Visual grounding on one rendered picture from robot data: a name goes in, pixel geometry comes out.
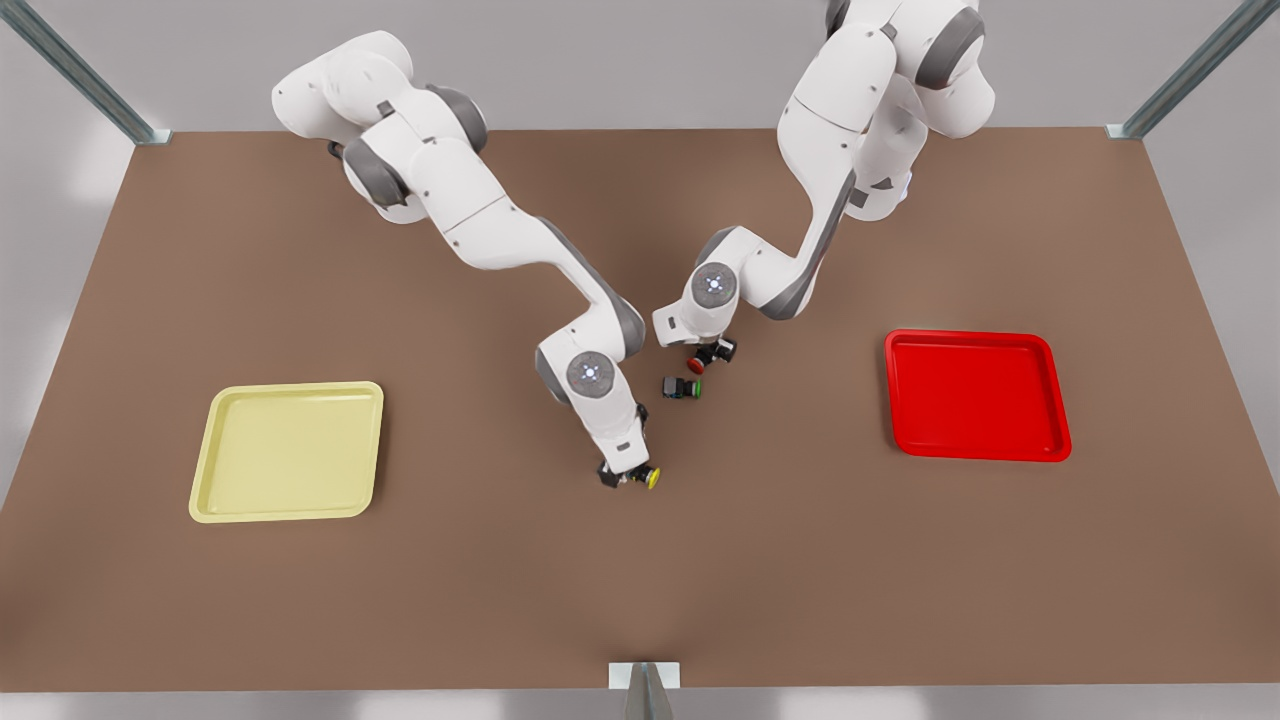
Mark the silver frame post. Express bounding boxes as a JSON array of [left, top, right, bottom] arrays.
[[0, 0, 172, 147], [1105, 0, 1280, 141], [608, 660, 682, 720]]

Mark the pale yellow square tray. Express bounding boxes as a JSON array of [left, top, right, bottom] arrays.
[[188, 381, 386, 524]]

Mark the red square tray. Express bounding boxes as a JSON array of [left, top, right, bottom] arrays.
[[884, 329, 1073, 464]]

